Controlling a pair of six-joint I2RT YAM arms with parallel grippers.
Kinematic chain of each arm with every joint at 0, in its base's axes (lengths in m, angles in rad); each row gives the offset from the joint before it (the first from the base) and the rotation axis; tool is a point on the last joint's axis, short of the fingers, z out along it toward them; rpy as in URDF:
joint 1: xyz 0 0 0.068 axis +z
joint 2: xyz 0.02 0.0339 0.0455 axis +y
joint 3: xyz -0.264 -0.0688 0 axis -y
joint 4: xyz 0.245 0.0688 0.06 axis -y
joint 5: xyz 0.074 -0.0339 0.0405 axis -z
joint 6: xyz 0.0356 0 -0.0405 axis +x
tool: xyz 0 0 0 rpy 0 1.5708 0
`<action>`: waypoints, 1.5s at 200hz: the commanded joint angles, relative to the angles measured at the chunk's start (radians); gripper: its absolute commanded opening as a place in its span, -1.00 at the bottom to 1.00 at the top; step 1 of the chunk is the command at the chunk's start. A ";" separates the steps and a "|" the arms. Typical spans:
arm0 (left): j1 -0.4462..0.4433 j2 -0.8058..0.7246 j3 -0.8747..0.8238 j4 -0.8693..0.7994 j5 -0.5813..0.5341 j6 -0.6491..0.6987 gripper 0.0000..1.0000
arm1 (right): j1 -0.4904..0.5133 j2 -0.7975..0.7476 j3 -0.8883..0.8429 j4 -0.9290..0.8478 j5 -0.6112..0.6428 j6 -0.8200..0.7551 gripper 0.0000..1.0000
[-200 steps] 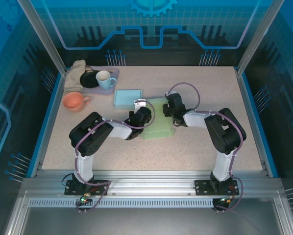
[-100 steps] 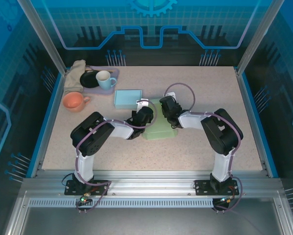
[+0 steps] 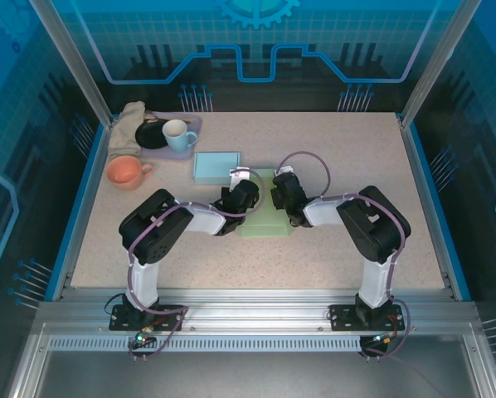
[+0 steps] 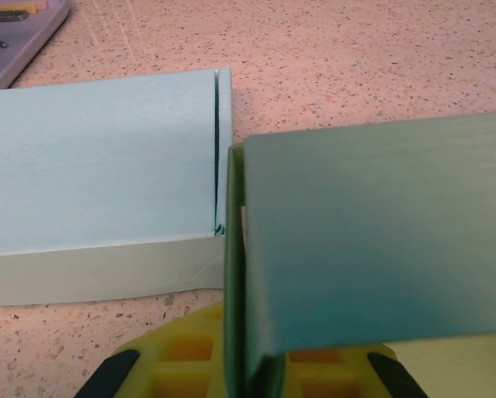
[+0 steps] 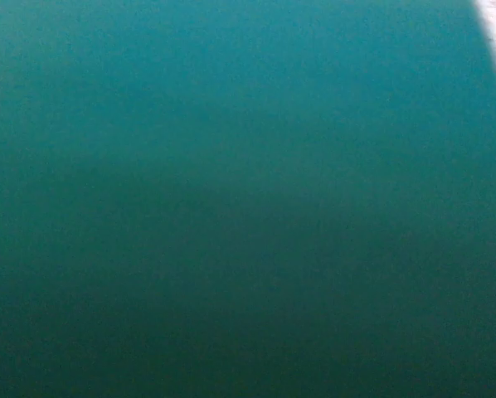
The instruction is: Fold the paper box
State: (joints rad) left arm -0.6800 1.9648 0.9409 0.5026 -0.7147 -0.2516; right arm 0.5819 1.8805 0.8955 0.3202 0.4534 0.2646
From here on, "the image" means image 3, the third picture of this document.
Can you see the light green paper box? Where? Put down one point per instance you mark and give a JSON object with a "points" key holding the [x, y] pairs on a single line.
{"points": [[264, 228]]}

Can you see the light blue paper box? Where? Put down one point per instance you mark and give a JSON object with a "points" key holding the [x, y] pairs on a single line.
{"points": [[215, 166]]}

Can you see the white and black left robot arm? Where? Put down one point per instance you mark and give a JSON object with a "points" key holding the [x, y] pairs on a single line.
{"points": [[157, 224]]}

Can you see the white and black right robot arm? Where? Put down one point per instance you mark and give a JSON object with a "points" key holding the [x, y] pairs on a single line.
{"points": [[376, 224]]}

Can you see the purple plastic tray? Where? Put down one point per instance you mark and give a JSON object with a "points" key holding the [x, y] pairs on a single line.
{"points": [[179, 156]]}

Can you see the light blue ceramic mug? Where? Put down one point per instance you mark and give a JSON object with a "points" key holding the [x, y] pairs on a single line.
{"points": [[177, 139]]}

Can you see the black round plate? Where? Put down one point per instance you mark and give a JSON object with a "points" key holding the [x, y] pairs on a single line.
{"points": [[148, 136]]}

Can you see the wooden utensil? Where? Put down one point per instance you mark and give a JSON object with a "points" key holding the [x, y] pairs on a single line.
{"points": [[150, 118]]}

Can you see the orange ceramic cup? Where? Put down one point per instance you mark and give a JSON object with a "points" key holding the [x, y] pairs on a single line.
{"points": [[123, 171]]}

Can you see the beige folded cloth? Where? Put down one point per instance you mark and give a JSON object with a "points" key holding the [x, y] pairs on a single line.
{"points": [[123, 128]]}

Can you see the aluminium mounting rail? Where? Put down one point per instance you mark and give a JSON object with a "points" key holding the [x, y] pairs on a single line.
{"points": [[252, 311]]}

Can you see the aluminium side rail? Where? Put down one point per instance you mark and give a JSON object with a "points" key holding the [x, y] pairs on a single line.
{"points": [[414, 166], [86, 207]]}

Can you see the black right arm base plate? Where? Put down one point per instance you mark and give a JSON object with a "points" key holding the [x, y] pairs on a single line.
{"points": [[341, 317]]}

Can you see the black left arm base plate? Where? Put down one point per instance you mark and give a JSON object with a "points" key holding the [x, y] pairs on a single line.
{"points": [[119, 319]]}

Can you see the aluminium frame post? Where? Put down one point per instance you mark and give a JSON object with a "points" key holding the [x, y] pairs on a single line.
{"points": [[436, 62], [76, 62]]}

